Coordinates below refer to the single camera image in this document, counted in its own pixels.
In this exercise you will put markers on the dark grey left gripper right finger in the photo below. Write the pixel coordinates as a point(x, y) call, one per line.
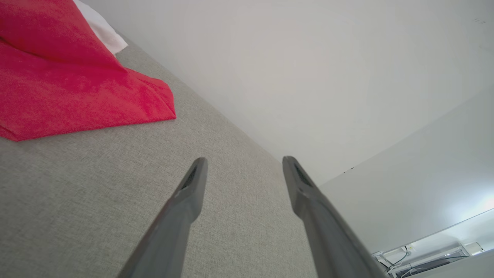
point(328, 239)

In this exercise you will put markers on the red shirt with white sleeves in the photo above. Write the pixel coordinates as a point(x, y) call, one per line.
point(58, 85)

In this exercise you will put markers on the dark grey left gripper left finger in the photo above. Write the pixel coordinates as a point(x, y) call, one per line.
point(175, 227)

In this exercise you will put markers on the grey fabric sofa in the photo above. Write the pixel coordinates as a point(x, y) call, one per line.
point(96, 193)

